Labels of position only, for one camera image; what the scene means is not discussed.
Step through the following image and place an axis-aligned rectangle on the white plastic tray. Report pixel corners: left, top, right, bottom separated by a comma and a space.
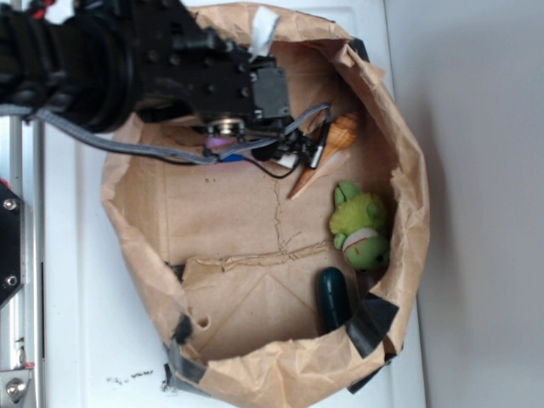
43, 1, 427, 407

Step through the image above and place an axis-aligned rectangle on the brown paper bag bin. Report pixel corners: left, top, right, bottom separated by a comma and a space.
102, 8, 429, 407

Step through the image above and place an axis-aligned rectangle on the grey sleeved cable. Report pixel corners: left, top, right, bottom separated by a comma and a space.
25, 101, 333, 167

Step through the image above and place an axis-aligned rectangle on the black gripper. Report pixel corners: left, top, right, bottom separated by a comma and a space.
132, 1, 323, 168

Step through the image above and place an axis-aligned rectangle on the green plush frog toy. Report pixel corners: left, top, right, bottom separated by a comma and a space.
329, 180, 390, 272

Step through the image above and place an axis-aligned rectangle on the dark green plastic cucumber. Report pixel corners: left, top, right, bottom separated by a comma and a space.
317, 267, 352, 332

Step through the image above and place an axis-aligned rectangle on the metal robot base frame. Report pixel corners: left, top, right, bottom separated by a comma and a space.
1, 116, 45, 407

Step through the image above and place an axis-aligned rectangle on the orange spiral seashell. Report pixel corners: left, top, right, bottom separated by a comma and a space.
287, 111, 359, 200

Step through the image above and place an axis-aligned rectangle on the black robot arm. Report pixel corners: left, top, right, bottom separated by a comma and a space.
1, 1, 327, 168

